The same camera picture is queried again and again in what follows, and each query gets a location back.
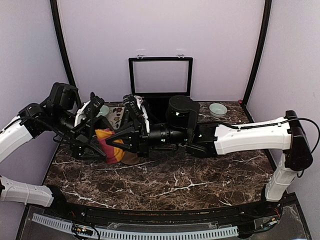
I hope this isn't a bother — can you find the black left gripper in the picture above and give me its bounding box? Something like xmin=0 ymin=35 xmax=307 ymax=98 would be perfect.
xmin=53 ymin=106 xmax=115 ymax=160

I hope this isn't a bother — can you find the magenta striped sock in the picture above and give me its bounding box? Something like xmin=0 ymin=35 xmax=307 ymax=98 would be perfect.
xmin=95 ymin=128 xmax=125 ymax=165

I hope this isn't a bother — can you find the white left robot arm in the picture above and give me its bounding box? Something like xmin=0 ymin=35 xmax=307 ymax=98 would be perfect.
xmin=0 ymin=82 xmax=110 ymax=218

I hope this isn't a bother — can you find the green ceramic bowl on plate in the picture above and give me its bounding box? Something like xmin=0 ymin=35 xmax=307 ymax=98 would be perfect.
xmin=97 ymin=105 xmax=110 ymax=117

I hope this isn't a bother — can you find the white perforated front rail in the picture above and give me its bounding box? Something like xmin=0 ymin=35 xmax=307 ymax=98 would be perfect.
xmin=31 ymin=213 xmax=240 ymax=240

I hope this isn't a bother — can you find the brown sock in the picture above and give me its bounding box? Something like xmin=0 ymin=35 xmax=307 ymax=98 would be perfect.
xmin=121 ymin=151 xmax=140 ymax=166

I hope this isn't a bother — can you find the black corner post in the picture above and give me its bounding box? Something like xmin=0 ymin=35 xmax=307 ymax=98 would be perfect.
xmin=49 ymin=0 xmax=81 ymax=91
xmin=242 ymin=0 xmax=273 ymax=107

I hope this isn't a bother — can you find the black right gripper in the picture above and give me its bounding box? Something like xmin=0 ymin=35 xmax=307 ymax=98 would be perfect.
xmin=105 ymin=116 xmax=190 ymax=158

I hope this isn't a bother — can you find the black right corner post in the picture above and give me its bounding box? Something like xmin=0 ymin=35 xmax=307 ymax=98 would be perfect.
xmin=242 ymin=0 xmax=273 ymax=107

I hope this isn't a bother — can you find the green bowl at right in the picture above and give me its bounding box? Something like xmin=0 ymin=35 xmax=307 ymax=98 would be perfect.
xmin=209 ymin=103 xmax=228 ymax=119

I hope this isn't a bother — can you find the black compartment storage box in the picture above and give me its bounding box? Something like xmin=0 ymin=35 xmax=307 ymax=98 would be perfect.
xmin=128 ymin=55 xmax=194 ymax=122

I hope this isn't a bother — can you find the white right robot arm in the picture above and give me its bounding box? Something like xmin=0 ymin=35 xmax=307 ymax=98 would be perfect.
xmin=106 ymin=94 xmax=313 ymax=217

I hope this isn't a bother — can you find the black left corner post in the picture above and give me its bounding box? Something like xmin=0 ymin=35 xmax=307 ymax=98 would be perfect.
xmin=49 ymin=0 xmax=81 ymax=91

